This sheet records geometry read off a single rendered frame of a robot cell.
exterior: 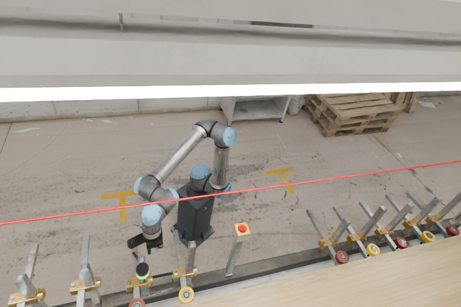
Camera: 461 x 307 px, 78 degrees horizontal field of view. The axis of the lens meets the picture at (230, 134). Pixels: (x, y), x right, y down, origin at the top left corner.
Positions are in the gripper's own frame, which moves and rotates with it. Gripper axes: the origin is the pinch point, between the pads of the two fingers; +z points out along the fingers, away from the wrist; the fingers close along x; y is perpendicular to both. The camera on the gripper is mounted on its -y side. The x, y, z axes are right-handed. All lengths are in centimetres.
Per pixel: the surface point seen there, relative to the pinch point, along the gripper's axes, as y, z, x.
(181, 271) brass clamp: 17.2, 14.2, -7.3
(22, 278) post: -53, -14, -9
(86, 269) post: -27.9, -12.5, -9.2
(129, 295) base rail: -11.7, 30.8, -7.7
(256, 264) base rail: 68, 31, -7
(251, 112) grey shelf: 162, 88, 235
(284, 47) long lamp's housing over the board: 20, -137, -45
